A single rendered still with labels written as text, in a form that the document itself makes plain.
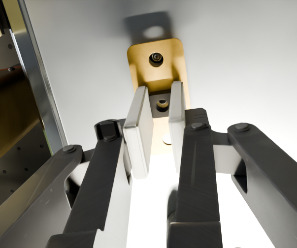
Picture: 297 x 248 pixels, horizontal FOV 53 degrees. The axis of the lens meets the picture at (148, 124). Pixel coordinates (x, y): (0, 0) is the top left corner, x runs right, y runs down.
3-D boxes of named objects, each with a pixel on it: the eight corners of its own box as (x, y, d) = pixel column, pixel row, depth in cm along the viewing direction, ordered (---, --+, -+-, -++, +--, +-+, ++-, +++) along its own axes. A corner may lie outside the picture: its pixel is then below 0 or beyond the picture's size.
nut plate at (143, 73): (195, 148, 23) (197, 156, 22) (147, 154, 23) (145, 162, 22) (181, 36, 20) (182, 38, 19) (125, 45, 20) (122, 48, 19)
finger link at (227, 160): (185, 151, 12) (260, 143, 12) (183, 108, 17) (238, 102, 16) (189, 181, 13) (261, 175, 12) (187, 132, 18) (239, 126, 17)
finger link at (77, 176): (127, 188, 13) (64, 195, 14) (138, 139, 18) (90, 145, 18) (120, 159, 13) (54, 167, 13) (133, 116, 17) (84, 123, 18)
